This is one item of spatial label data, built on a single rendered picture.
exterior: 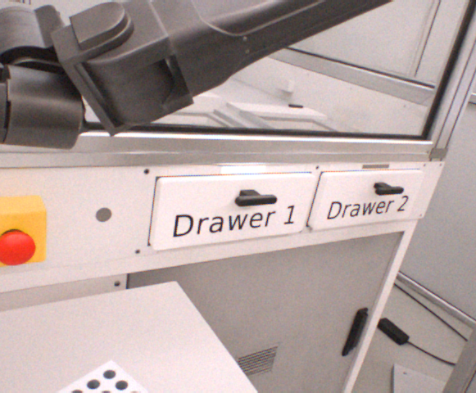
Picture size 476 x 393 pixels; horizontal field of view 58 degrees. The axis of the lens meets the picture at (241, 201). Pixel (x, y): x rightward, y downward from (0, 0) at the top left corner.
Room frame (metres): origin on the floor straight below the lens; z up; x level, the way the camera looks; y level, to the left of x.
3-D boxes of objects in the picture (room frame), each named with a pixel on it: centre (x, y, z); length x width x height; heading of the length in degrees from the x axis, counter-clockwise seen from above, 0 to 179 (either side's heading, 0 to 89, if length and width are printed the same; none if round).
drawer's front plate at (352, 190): (0.83, -0.25, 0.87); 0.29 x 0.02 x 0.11; 127
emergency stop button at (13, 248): (0.41, 0.24, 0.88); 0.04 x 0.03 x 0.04; 127
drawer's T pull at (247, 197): (0.62, -0.01, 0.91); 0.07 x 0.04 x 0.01; 127
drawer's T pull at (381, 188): (0.81, -0.27, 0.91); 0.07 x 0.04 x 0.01; 127
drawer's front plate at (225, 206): (0.64, 0.00, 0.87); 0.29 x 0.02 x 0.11; 127
